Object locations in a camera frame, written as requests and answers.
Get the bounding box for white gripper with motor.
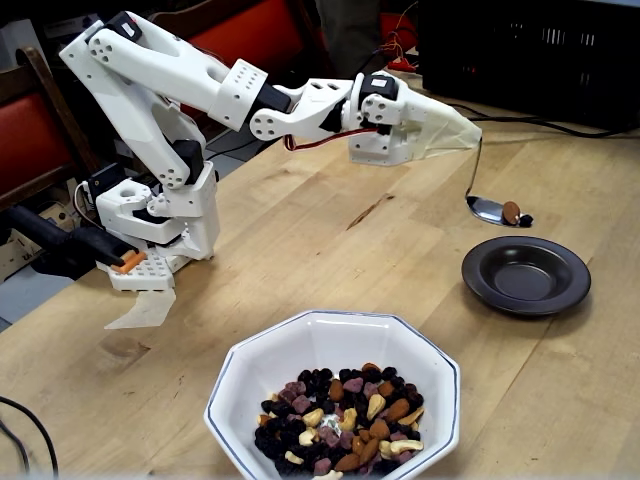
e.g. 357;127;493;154
342;71;484;166

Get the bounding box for bent metal spoon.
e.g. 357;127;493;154
464;139;509;227

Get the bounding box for dark brown plate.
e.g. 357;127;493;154
460;235;592;317

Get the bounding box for white octagonal bowl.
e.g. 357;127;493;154
202;309;461;480

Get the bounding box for grey trouser leg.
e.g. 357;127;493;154
314;0;385;82

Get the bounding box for black plastic crate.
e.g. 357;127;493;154
417;0;640;130

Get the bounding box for wooden chair with red backrest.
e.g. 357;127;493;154
144;0;341;116

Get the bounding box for trail mix heap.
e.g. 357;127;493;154
253;362;427;479

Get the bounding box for translucent tape flap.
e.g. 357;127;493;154
103;288;177;330

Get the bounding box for black clamp with orange tips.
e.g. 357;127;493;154
3;204;147;281

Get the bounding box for wooden chair with red seat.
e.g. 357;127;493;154
0;47;101;211

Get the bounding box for cardboard box with print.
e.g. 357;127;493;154
0;227;46;284

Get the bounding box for red servo wire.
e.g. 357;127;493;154
283;127;382;152

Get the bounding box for colourful jumper wires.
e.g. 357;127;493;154
377;0;421;61

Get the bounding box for thick black power cable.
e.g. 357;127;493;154
449;102;640;139

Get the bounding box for white perforated base plate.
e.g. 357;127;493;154
97;249;177;292

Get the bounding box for thin black cable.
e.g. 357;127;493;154
0;396;60;479

